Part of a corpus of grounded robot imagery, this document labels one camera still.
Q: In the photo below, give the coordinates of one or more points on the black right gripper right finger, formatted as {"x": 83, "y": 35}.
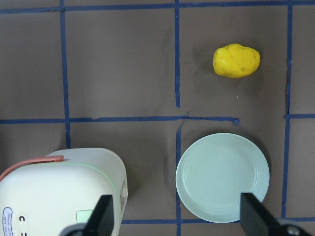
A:
{"x": 255, "y": 219}

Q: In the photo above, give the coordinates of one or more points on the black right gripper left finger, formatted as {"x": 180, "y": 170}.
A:
{"x": 101, "y": 221}

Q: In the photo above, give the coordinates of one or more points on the white rice cooker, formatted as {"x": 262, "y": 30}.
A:
{"x": 43, "y": 195}

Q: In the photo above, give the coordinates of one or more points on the green plate near potato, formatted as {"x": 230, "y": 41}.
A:
{"x": 213, "y": 173}

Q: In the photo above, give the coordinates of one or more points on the yellow toy potato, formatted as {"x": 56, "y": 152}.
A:
{"x": 235, "y": 61}

